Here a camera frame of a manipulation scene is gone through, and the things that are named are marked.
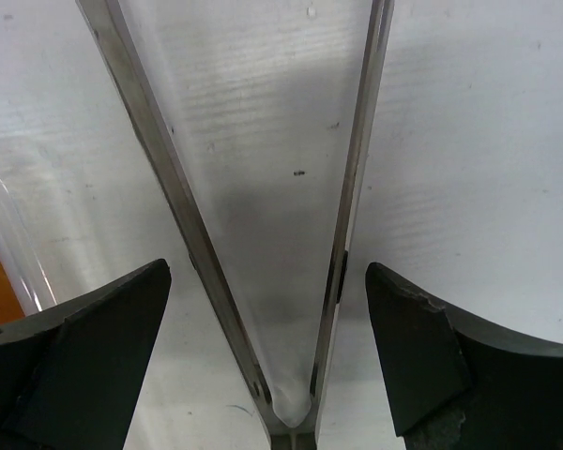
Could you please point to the clear plastic tray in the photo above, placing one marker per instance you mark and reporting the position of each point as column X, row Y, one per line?
column 25, row 274

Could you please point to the metal serving tongs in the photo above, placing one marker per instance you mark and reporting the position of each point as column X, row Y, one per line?
column 106, row 22

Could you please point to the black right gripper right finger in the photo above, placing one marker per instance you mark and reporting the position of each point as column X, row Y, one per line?
column 457, row 381

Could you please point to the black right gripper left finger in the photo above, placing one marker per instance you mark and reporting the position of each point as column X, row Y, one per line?
column 71, row 375

